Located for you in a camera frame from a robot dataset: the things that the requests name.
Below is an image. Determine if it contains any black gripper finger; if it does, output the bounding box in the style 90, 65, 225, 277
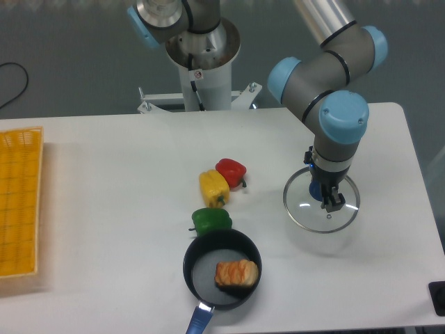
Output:
321, 186, 345, 212

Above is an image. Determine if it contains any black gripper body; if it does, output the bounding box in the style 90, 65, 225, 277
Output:
303, 146, 350, 195

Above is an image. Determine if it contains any glass pot lid blue knob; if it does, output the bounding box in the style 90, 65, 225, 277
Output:
283, 167, 360, 234

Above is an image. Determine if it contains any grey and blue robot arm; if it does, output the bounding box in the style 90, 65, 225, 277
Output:
127, 1, 388, 212

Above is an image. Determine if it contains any red toy bell pepper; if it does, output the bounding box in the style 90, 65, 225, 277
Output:
216, 158, 247, 189

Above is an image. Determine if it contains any yellow toy bell pepper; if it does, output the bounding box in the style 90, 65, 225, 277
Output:
199, 169, 229, 208

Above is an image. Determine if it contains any orange toy bread loaf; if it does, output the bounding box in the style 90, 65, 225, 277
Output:
214, 259, 259, 288

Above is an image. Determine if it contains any green toy bell pepper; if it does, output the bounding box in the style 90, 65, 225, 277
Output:
188, 207, 232, 236

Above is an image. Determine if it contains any black device at table edge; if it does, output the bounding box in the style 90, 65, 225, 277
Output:
428, 281, 445, 317

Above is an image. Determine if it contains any yellow plastic basket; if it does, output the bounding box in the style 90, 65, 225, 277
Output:
1, 126, 44, 279

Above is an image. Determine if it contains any black pot with blue handle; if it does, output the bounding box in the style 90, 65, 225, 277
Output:
183, 229, 262, 333

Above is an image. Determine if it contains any black cable on pedestal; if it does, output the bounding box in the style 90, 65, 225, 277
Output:
187, 52, 207, 112

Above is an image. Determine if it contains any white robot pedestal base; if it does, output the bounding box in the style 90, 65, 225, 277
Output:
138, 17, 262, 113

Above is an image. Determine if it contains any black cable on floor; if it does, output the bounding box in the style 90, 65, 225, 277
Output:
0, 62, 29, 110

